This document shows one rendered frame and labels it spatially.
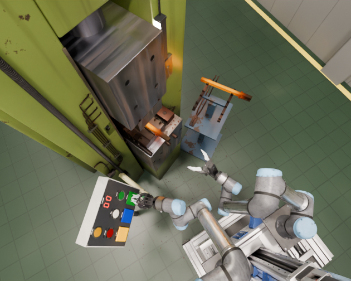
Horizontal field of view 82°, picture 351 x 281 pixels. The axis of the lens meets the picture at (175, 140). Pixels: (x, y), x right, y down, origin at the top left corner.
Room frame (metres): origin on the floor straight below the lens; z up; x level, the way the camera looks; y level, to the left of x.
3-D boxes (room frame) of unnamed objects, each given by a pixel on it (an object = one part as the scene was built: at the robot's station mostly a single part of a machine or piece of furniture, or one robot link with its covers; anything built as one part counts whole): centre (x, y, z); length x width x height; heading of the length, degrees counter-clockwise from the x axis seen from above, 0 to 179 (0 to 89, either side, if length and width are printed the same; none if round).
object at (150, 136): (0.67, 0.31, 0.96); 0.42 x 0.20 x 0.09; 54
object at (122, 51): (0.70, 0.28, 1.52); 0.42 x 0.39 x 0.40; 54
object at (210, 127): (0.87, -0.30, 0.67); 0.40 x 0.30 x 0.02; 153
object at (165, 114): (0.72, 0.08, 0.95); 0.12 x 0.09 x 0.07; 54
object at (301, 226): (-0.03, -0.75, 0.98); 0.13 x 0.12 x 0.14; 165
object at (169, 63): (0.87, 0.06, 1.27); 0.09 x 0.02 x 0.17; 144
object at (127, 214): (0.02, 0.28, 1.01); 0.07 x 0.05 x 0.07; 169
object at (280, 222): (-0.04, -0.75, 0.87); 0.15 x 0.15 x 0.10
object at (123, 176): (0.21, 0.27, 0.62); 0.44 x 0.05 x 0.05; 54
